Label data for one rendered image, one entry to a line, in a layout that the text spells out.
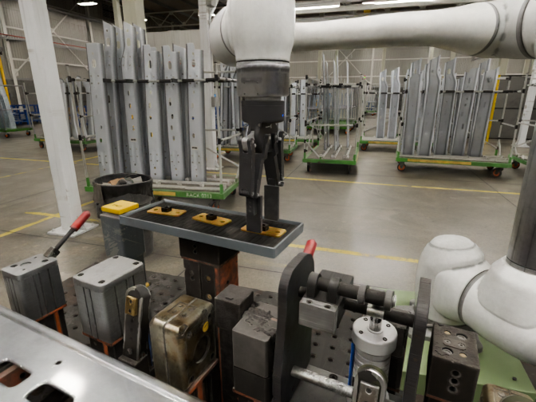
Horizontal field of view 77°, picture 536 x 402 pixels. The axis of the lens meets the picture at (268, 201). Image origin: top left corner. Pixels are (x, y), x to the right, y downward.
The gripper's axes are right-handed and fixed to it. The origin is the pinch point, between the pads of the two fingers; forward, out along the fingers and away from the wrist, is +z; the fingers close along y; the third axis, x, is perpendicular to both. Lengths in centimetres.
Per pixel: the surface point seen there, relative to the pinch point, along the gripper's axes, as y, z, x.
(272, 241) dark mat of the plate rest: 3.7, 4.1, 3.7
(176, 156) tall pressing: -293, 57, -282
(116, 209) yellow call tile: 3.7, 4.2, -36.1
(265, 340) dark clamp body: 18.4, 12.4, 9.8
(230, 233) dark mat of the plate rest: 4.0, 4.1, -5.1
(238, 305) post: 15.2, 10.7, 3.4
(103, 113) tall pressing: -249, 1, -358
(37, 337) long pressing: 27.6, 20.2, -30.8
